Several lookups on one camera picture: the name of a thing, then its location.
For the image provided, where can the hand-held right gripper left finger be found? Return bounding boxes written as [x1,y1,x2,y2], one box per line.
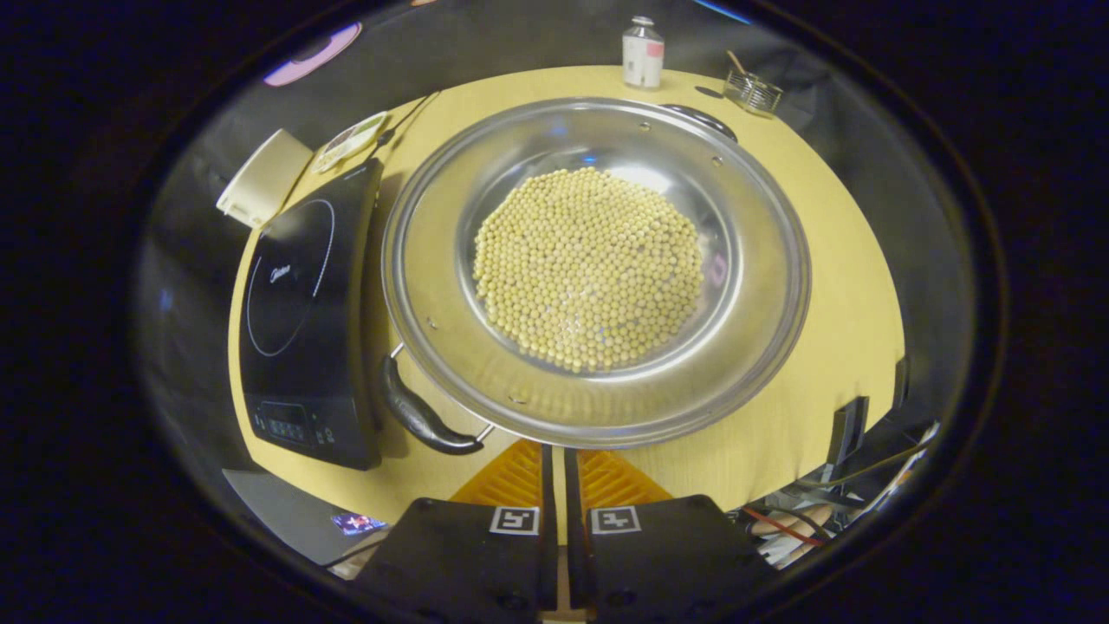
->
[353,438,557,621]

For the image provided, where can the small clear bottle white label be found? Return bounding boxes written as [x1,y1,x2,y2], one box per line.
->
[622,16,666,89]

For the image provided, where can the black induction cooktop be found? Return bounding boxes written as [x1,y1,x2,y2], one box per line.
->
[238,156,386,471]

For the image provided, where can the white boxy appliance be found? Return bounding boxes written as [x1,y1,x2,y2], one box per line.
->
[216,128,315,231]

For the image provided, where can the pile of yellow soybeans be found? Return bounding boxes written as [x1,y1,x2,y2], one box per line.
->
[472,166,707,375]

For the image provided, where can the small glass dish with stick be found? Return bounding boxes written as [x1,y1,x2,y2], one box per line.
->
[723,50,785,120]

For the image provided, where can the stainless steel pot black handles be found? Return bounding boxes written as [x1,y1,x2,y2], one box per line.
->
[381,95,813,456]

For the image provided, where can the grey flat board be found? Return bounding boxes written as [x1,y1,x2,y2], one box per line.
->
[224,468,386,566]

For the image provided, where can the white divided bean tray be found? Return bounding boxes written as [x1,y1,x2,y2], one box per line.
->
[310,111,391,174]

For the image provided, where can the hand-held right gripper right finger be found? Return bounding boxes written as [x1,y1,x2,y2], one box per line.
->
[565,446,776,621]

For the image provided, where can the black power cable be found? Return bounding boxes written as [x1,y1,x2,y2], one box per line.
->
[377,91,443,148]

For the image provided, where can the black backdrop cloth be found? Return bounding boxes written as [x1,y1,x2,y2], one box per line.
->
[134,0,971,486]

